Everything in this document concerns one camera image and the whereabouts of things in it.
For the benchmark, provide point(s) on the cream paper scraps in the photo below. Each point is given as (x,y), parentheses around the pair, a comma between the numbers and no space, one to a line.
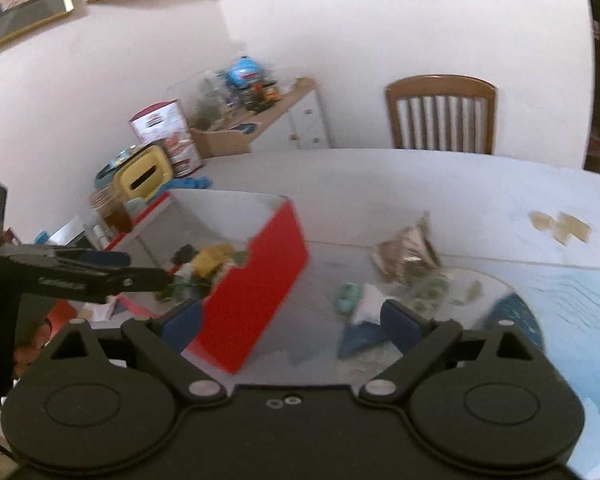
(565,227)

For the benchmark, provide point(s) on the red and white printed bag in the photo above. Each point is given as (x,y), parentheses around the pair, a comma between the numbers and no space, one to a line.
(165,125)

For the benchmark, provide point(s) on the teal plastic item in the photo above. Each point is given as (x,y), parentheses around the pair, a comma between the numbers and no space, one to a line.
(349,299)

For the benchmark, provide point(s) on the crumpled foil packet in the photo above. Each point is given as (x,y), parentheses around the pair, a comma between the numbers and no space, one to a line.
(405,250)

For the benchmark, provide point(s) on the small wooden sideboard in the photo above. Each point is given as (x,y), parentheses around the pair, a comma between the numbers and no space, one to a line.
(280,125)

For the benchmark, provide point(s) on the dark olive object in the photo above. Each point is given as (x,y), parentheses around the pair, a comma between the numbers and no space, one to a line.
(184,255)

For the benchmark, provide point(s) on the blue printed table mat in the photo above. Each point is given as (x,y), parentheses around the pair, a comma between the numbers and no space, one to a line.
(580,320)

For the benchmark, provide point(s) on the yellow plastic container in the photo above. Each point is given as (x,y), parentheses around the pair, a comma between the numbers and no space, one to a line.
(142,175)

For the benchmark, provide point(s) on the blue cloth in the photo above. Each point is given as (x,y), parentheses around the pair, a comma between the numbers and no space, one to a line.
(192,182)

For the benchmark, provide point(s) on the jar with yellow label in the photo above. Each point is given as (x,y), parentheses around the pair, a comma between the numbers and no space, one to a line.
(272,92)

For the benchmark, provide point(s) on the green plastic item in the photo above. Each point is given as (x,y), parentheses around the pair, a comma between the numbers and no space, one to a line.
(185,292)

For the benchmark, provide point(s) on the crumpled clear plastic wrapper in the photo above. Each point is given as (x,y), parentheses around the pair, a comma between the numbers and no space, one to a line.
(430,290)

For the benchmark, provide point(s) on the red and white cardboard box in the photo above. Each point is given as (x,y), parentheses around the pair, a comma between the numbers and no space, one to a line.
(260,290)

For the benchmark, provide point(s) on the clear plastic bag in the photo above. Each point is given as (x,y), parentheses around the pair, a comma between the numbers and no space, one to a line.
(211,102)

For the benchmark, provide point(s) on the wooden chair with slatted back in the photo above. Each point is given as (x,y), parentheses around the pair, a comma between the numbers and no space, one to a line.
(440,115)

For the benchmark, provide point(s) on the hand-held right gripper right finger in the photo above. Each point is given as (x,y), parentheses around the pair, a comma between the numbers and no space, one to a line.
(400,327)

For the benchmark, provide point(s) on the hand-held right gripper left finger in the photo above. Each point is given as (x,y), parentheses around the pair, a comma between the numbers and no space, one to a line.
(182,325)

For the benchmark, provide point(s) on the yellow block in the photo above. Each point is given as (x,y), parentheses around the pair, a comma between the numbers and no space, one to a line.
(212,259)

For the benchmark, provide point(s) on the blue round toy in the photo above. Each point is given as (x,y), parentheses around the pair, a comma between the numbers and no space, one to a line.
(245,72)

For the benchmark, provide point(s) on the dark glass jar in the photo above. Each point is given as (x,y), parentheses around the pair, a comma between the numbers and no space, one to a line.
(256,95)

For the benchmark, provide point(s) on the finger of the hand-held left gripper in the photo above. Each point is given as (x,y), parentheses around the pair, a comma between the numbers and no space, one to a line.
(140,280)
(107,257)

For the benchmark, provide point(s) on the teal round tin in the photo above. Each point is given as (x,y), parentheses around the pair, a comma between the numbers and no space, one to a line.
(111,165)

